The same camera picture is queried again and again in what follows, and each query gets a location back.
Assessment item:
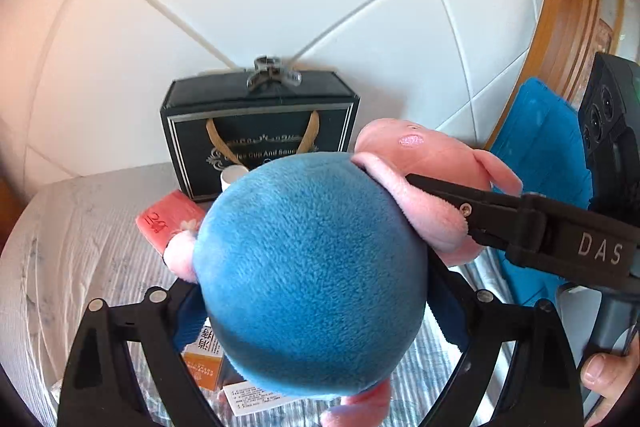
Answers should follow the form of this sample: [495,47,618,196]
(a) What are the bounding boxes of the black gift box gold handles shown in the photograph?
[159,69,361,204]

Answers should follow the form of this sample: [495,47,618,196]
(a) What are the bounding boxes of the metal clip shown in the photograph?
[244,55,304,90]

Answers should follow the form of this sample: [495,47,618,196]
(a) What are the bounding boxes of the white plastic bottle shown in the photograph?
[219,164,251,194]

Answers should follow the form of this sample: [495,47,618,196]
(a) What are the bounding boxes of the white printed paper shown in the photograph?
[222,382,302,419]

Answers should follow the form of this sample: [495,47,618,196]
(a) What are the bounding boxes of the small orange packet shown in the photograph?
[180,317,227,392]

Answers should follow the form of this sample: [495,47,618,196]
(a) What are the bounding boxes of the person's right hand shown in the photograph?
[580,351,637,427]

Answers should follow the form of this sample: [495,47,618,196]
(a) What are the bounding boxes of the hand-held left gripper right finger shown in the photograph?
[424,257,585,427]

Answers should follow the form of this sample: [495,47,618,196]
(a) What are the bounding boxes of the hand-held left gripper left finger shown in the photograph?
[59,282,222,427]

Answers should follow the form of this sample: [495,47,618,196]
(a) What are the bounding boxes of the pink tissue pack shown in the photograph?
[134,189,207,259]

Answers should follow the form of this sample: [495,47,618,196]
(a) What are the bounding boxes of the blue plastic crate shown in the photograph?
[487,77,597,309]

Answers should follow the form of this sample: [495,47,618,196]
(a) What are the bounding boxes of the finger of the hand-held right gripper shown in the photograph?
[405,174,547,254]

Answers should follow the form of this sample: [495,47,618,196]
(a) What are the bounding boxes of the blue pig plush toy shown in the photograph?
[162,118,524,427]

